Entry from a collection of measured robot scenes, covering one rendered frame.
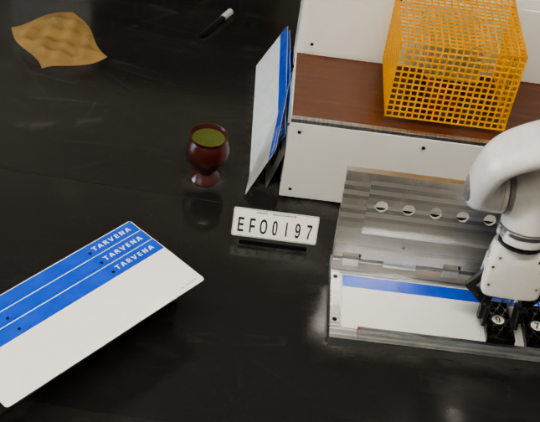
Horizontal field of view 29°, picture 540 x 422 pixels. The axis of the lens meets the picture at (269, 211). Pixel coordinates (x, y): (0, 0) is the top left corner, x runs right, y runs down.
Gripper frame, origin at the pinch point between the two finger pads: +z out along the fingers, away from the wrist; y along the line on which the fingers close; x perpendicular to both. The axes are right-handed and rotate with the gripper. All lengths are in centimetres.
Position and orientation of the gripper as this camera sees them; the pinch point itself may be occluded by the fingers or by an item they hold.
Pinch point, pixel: (500, 315)
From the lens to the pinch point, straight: 188.9
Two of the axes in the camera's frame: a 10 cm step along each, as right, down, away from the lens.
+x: 0.4, -4.9, 8.7
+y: 9.9, 1.2, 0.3
